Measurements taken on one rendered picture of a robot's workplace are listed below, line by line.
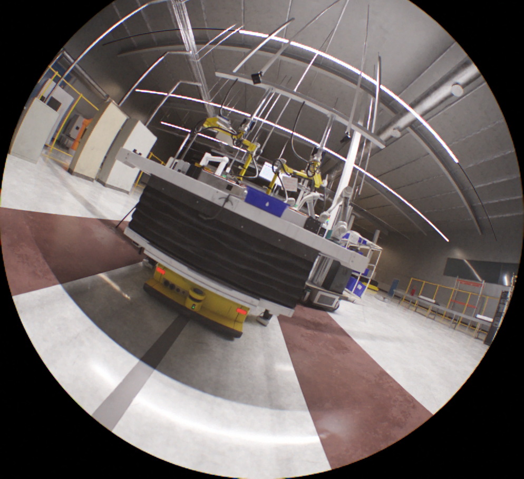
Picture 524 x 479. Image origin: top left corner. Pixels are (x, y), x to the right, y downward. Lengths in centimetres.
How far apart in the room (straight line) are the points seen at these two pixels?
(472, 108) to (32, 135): 1479
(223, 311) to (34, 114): 423
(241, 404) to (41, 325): 90
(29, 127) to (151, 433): 414
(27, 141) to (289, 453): 460
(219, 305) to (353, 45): 1051
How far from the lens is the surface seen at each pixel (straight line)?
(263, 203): 86
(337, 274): 290
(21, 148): 420
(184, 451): 76
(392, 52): 1033
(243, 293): 89
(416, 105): 875
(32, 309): 105
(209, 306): 132
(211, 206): 92
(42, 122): 421
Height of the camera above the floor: 73
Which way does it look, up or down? 5 degrees up
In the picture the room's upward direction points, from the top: 24 degrees clockwise
